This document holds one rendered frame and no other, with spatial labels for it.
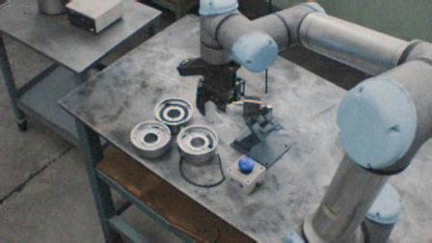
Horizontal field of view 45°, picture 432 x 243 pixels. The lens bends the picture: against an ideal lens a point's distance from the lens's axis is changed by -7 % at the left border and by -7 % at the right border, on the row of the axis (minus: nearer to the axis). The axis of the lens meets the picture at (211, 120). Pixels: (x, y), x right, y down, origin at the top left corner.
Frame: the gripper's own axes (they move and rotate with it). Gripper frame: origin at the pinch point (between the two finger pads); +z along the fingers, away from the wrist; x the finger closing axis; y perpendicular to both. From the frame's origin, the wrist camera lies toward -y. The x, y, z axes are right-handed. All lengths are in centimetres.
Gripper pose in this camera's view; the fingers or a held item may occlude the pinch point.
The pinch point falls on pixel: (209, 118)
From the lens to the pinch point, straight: 135.1
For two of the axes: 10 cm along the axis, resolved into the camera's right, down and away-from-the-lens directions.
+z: 0.0, 7.1, 7.0
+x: 6.4, -5.4, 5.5
